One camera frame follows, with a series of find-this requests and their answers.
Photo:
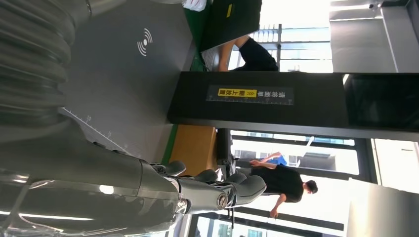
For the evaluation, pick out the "white courier package red print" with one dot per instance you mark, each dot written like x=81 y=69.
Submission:
x=194 y=4

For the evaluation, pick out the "person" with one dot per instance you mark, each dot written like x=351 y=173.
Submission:
x=276 y=160
x=284 y=186
x=255 y=55

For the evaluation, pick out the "brown cardboard box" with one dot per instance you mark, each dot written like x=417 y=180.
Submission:
x=193 y=147

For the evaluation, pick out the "black inbound scanning machine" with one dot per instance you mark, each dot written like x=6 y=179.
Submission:
x=262 y=113

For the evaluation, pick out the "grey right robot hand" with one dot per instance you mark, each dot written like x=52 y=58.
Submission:
x=82 y=183

